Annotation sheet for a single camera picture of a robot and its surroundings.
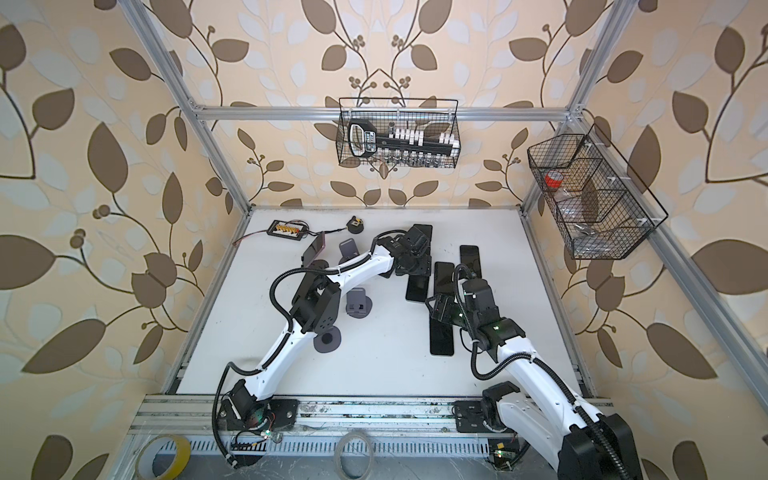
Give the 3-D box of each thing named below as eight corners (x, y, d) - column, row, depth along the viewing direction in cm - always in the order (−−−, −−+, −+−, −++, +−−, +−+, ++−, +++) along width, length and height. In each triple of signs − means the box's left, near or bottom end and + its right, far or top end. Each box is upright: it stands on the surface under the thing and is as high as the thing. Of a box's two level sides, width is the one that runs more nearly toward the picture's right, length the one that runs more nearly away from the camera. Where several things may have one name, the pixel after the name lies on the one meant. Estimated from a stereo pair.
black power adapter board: (267, 234, 115) (265, 231, 114) (277, 219, 121) (275, 215, 119) (304, 241, 113) (302, 237, 112) (312, 224, 119) (311, 221, 117)
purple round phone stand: (343, 266, 105) (338, 248, 97) (344, 256, 108) (340, 238, 100) (357, 266, 105) (354, 248, 97) (358, 256, 108) (355, 238, 100)
